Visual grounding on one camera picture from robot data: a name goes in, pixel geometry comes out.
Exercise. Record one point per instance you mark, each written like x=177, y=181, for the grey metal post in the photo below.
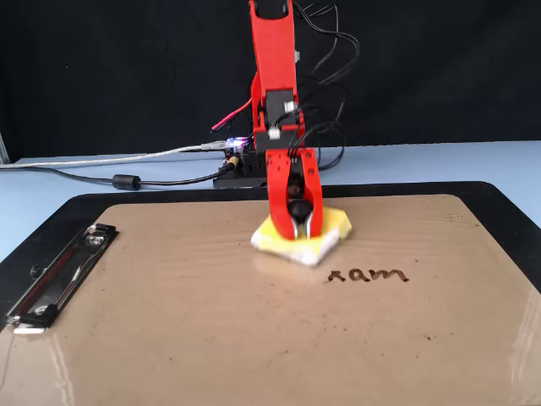
x=3, y=148

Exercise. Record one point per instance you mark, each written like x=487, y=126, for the yellow and white sponge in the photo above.
x=334, y=222

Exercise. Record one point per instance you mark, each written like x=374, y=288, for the controller circuit board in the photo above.
x=236, y=144

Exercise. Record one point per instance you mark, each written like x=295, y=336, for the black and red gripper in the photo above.
x=279, y=139

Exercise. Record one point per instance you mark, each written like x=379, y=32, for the metal clipboard clip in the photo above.
x=55, y=275

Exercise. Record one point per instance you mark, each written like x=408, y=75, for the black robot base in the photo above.
x=245, y=169

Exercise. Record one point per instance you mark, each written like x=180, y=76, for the black backdrop cloth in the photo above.
x=84, y=63

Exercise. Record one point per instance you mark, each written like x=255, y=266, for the brown clipboard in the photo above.
x=253, y=338

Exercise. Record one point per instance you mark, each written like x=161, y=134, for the white zip tie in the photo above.
x=297, y=56

